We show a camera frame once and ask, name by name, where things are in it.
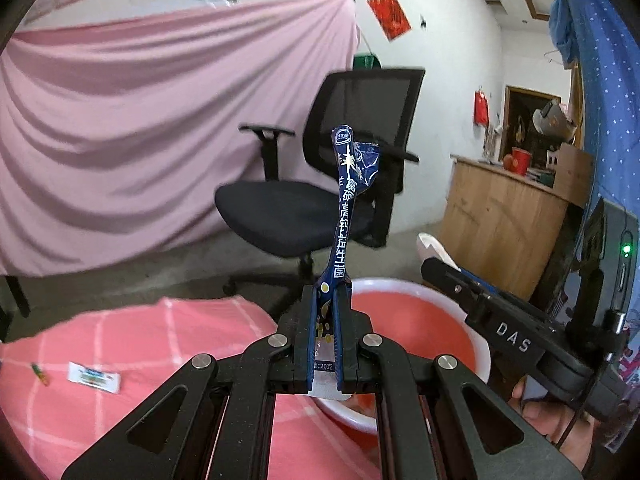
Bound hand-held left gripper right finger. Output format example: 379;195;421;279
335;283;584;480

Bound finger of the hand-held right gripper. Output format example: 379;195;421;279
457;269;503;301
421;257;482;313

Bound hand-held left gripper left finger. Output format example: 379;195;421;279
60;285;318;480

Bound white plastic piece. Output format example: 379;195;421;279
417;232;460;270

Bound pink plastic basin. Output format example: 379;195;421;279
311;279;493;435

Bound blue stick sachet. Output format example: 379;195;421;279
307;125;381;401

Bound person's right hand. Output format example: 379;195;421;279
511;374;593;467

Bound wooden cabinet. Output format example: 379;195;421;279
439;155;583;302

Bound red cup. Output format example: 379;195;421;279
510;147;533;176

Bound black office chair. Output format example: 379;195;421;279
215;67;427;312

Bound dark framed picture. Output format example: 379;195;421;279
502;85;564;162

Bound red hanging decoration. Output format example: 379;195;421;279
473;90;490;127

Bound grey rice cooker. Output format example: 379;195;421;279
532;99;577;142

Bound pink checkered tablecloth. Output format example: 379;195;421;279
0;295;383;480

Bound small white printed packet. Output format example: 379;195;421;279
67;361;122;394

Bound blue dotted curtain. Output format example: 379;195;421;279
556;0;640;241

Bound pink hanging sheet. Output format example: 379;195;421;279
0;0;362;277

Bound light blue hanging cloth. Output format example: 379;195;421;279
549;0;582;70

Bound red wall poster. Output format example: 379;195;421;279
367;0;412;42

